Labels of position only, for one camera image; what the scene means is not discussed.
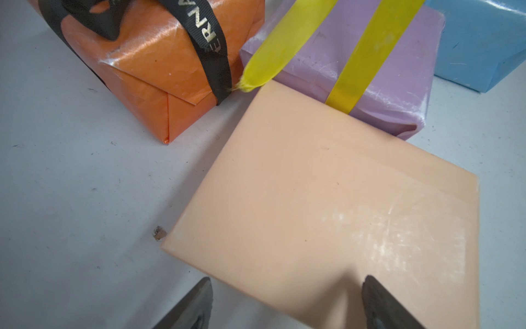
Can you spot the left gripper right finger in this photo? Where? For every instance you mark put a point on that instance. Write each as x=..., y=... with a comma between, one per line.
x=383, y=310

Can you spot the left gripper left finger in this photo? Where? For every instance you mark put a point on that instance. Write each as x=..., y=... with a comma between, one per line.
x=193, y=311

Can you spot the peach gift box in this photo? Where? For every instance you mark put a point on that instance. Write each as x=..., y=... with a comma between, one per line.
x=304, y=202

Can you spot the purple gift box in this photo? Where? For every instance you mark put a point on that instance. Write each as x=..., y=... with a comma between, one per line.
x=397, y=99

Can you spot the orange gift box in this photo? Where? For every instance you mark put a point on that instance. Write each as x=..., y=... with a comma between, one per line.
x=153, y=69

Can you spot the blue gift box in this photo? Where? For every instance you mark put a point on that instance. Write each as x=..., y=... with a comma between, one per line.
x=483, y=41

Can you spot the yellow ribbon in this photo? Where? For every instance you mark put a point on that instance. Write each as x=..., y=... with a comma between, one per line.
x=388, y=23

